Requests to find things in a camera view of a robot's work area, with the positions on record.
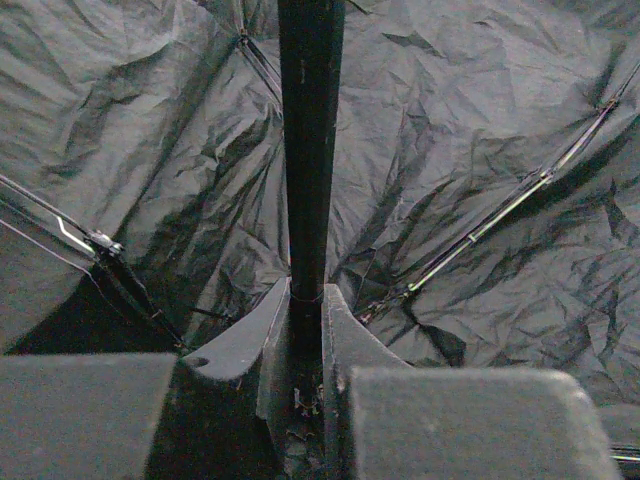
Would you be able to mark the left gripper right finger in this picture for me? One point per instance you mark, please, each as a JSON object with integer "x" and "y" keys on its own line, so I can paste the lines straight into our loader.
{"x": 387, "y": 420}

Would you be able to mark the lavender umbrella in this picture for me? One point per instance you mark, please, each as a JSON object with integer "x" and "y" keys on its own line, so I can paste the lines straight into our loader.
{"x": 465, "y": 172}

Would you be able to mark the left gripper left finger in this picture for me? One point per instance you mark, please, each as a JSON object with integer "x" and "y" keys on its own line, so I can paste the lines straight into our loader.
{"x": 147, "y": 415}

